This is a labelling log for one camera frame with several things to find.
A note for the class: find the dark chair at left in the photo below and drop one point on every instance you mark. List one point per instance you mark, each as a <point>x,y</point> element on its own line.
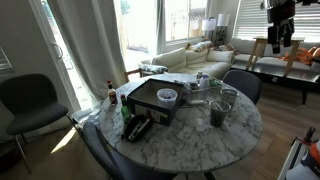
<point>32,99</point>

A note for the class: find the green glass bottle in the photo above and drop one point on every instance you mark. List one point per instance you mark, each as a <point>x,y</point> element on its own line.
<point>125,110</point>

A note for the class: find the small clear cup on table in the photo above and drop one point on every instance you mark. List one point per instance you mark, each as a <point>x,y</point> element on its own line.
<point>200,125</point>

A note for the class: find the white table lamp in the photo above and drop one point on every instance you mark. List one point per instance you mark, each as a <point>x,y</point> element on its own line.
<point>222,24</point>
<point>209,25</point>

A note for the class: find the left white table lamp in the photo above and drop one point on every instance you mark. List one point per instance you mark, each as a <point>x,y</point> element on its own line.
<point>209,25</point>

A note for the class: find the orange white equipment at corner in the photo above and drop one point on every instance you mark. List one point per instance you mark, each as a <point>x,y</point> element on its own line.
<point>303,160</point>

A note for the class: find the white plastic cup in box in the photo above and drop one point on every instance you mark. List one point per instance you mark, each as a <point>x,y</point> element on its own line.
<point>167,97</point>

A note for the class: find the beige curtain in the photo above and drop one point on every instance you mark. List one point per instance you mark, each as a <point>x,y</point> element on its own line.
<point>89,29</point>

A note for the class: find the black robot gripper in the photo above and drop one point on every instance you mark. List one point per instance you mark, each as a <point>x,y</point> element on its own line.
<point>280,13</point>

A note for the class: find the round marble table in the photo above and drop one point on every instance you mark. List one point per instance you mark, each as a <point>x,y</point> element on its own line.
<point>180,147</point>

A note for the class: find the patterned cushion on sofa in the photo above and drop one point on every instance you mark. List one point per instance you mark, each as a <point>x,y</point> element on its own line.
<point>201,46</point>

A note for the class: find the clear plastic case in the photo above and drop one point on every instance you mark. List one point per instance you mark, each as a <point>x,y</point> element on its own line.
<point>197,92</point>

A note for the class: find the red cap sauce bottle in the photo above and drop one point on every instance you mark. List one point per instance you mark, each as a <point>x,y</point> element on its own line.
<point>112,93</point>

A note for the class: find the dark cardboard box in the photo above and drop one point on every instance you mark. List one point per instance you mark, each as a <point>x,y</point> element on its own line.
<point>144,101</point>

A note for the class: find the patterned pillow on armrest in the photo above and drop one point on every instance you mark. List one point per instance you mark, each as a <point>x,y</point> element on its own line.
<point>153,69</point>

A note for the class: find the blue chair in front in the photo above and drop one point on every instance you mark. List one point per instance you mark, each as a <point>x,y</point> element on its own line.
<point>117,166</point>

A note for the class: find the black low bench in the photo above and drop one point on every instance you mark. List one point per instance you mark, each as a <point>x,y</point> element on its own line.
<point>305,81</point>

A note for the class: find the cream sofa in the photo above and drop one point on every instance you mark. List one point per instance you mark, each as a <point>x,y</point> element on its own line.
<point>214,63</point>

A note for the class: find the black oval tray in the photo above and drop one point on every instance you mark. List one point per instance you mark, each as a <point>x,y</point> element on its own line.
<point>137,128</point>

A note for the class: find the dark filled clear cup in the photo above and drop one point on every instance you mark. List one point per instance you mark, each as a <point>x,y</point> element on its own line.
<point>218,112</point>

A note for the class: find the right white table lamp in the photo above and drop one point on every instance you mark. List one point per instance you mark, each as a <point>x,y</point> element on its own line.
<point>222,24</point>

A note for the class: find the clear cup at rear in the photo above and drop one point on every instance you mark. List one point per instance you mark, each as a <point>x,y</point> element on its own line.
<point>229,96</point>

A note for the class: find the dark chair behind table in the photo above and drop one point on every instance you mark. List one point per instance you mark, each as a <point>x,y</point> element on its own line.
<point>249,84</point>

